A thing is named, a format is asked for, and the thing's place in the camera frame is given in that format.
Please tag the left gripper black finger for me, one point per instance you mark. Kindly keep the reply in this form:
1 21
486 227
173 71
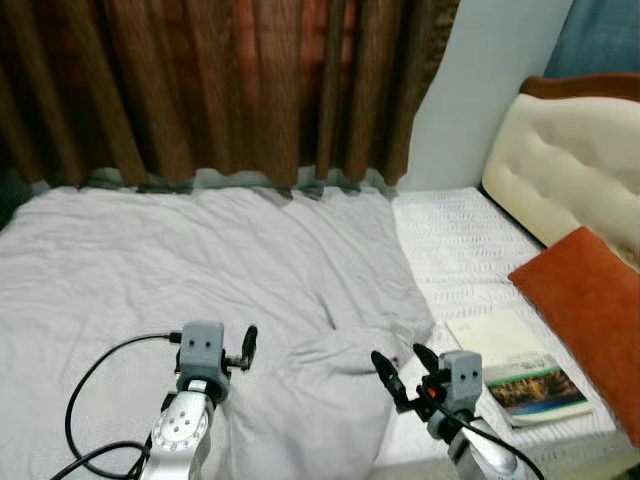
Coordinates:
250 345

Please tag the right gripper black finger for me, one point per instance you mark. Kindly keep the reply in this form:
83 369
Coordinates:
390 380
428 360

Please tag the white book with landscape photo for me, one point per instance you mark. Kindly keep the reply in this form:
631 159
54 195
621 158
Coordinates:
515 360

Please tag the light grey duvet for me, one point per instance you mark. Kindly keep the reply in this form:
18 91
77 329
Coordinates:
150 270

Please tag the orange rectangular pillow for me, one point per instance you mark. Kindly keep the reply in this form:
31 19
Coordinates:
590 310

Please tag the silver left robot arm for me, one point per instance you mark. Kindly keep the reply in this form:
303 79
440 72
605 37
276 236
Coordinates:
180 435

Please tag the white chevron patterned mattress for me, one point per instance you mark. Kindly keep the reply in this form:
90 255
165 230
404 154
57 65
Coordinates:
455 250

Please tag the cream tufted headboard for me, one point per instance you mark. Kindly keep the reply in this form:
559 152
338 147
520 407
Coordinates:
570 170

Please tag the brown curtain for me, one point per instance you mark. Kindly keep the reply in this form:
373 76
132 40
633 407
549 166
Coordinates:
220 90

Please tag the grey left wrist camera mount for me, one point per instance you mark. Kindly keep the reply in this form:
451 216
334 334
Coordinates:
202 350

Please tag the brown wooden headboard frame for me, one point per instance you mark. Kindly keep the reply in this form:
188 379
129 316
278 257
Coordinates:
585 86

